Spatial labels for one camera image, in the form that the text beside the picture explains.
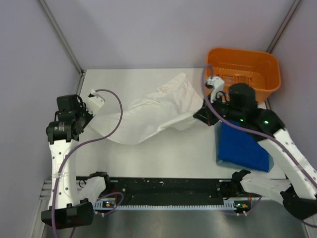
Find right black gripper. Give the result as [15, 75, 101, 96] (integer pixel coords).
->
[193, 92, 242, 127]

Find white floral t shirt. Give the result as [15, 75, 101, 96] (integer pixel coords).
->
[90, 73, 203, 145]

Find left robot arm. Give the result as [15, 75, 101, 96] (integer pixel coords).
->
[41, 91, 112, 230]

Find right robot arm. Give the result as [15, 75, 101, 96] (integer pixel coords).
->
[194, 83, 317, 221]

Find orange plastic basket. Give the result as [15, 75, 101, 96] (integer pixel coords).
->
[206, 48, 281, 104]

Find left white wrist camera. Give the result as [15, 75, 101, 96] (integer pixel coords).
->
[86, 90, 105, 116]

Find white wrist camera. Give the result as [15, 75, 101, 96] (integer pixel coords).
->
[86, 90, 105, 116]
[205, 76, 224, 103]

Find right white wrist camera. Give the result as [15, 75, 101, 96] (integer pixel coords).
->
[205, 76, 224, 103]

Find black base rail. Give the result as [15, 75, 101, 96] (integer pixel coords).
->
[76, 176, 262, 206]

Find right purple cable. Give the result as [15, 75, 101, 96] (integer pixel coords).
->
[202, 63, 317, 229]

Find purple cable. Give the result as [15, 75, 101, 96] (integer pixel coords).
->
[202, 63, 317, 229]
[51, 88, 124, 238]

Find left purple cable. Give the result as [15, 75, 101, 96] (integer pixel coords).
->
[51, 88, 124, 238]

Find left aluminium corner post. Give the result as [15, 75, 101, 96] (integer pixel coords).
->
[37, 0, 85, 76]

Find aluminium corner post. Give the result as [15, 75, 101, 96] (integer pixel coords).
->
[266, 0, 304, 54]
[37, 0, 85, 76]

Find white slotted cable duct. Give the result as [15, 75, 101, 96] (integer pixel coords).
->
[94, 199, 251, 211]

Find right aluminium corner post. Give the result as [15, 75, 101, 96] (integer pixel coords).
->
[266, 0, 304, 54]

